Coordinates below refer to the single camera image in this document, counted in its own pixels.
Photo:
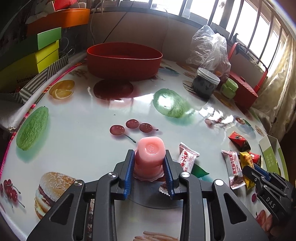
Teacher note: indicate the grey striped box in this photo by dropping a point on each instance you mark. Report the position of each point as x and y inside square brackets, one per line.
[46, 76]

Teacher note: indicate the clear jar with dark contents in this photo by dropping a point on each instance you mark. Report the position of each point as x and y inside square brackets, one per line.
[204, 85]

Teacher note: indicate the pink jelly cup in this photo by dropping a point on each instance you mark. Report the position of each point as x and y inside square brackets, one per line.
[150, 157]

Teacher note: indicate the red black snack packet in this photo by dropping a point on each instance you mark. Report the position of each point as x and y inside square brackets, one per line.
[239, 141]

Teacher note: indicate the orange box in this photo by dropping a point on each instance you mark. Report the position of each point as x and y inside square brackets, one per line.
[69, 18]

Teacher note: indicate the dark green box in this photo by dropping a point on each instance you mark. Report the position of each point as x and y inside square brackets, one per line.
[48, 38]

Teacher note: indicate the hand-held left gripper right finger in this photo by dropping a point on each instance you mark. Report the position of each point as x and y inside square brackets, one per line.
[167, 173]

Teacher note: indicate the window with metal bars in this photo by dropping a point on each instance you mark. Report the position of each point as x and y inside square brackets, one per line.
[201, 9]

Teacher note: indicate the white brown snack packet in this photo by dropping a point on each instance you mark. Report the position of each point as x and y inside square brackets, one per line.
[188, 157]
[233, 169]

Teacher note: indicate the orange fruit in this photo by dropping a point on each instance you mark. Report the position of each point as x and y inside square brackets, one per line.
[217, 73]

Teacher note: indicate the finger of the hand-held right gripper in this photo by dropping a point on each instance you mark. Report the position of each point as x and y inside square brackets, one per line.
[251, 176]
[262, 172]

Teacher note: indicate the yellow-green box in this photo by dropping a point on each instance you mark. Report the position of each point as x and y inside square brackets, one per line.
[44, 58]

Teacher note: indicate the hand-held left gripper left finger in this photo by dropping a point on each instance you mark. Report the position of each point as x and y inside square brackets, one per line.
[129, 171]

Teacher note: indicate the clear plastic bag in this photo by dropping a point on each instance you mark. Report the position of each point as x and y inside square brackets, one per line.
[208, 46]

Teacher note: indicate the small green jar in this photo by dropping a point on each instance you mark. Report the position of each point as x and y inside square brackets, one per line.
[229, 89]

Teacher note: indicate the yellow peanut crisp packet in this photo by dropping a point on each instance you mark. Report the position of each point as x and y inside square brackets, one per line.
[246, 162]

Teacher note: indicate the cream patterned curtain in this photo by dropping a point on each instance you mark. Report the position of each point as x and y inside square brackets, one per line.
[282, 97]

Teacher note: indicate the red oval tub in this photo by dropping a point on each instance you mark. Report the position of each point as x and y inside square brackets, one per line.
[124, 67]

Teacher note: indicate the green cardboard box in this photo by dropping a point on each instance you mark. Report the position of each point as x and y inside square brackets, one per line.
[269, 150]

